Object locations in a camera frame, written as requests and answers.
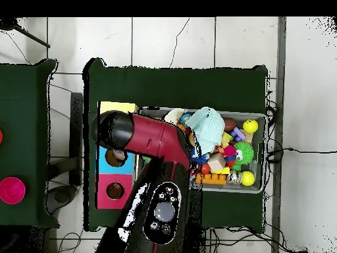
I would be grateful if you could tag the cream waffle cloth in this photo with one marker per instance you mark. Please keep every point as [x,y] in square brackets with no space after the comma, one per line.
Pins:
[174,116]

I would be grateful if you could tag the mint waffle cloth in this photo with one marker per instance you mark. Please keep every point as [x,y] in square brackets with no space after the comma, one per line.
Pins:
[206,129]

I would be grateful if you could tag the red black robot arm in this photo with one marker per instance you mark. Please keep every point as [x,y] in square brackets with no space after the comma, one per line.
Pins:
[152,142]

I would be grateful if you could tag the wooden box with three holes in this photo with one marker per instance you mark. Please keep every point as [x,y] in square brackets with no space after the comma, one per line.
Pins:
[113,190]

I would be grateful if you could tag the shallow clear mesh bin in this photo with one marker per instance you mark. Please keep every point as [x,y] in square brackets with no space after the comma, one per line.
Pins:
[258,187]

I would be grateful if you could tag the orange toy brick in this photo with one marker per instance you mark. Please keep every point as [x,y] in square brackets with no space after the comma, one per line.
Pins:
[213,178]

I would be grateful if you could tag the red spiky ball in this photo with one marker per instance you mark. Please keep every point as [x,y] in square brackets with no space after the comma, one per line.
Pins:
[228,152]

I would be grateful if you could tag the purple toy block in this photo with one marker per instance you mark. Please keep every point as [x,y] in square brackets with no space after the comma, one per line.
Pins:
[237,134]

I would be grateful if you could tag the crushed silver drink can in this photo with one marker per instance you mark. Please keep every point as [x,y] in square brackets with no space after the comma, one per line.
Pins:
[234,177]

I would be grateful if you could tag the green spiky ball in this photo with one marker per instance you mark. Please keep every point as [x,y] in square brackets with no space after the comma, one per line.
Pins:
[244,153]

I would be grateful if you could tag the yellow ball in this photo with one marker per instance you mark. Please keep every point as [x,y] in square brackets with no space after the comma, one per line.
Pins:
[247,178]
[250,126]

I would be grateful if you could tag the grey round base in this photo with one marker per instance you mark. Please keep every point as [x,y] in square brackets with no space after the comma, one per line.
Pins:
[62,199]

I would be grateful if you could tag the green cloth side table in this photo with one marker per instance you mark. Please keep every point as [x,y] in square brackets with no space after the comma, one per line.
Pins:
[23,105]

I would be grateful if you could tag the pink round disc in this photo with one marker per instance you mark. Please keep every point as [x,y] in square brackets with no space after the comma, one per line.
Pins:
[11,191]

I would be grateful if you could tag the black stand pole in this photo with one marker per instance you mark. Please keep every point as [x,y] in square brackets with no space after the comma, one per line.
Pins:
[6,24]

